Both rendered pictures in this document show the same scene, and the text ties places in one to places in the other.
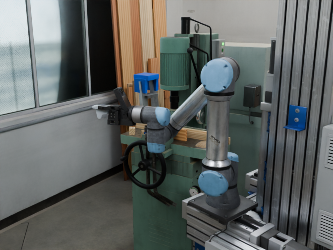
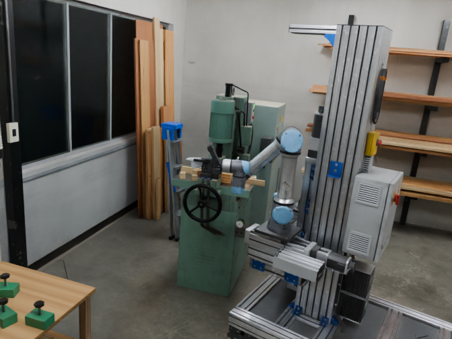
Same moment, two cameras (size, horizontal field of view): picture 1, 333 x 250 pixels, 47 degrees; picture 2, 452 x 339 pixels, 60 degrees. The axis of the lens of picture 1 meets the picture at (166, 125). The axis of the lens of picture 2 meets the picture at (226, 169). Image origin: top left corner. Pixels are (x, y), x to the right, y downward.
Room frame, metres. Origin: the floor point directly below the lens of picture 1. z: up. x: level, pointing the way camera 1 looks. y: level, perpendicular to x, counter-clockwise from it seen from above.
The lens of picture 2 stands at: (-0.48, 0.75, 1.80)
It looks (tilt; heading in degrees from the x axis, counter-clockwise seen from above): 16 degrees down; 343
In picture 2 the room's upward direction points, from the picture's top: 5 degrees clockwise
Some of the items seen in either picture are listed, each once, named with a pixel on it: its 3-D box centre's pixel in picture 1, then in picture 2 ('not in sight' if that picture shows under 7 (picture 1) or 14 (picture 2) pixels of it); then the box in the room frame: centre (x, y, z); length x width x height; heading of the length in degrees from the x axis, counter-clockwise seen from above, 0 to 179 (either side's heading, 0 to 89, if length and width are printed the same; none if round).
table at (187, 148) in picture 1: (165, 144); (212, 185); (2.24, 0.01, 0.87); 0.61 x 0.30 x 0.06; 59
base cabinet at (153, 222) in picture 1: (182, 205); (215, 236); (2.44, -0.11, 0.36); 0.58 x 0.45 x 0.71; 149
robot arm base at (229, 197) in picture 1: (223, 191); (279, 220); (1.57, -0.25, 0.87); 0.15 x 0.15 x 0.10
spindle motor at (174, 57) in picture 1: (174, 63); (221, 120); (2.33, -0.05, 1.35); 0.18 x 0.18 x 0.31
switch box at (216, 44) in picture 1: (217, 52); (249, 111); (2.53, -0.33, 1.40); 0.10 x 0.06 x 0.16; 149
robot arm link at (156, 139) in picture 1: (157, 138); (238, 183); (1.57, 0.04, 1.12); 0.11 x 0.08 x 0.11; 157
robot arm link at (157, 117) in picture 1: (155, 116); (239, 167); (1.55, 0.04, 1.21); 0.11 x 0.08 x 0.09; 67
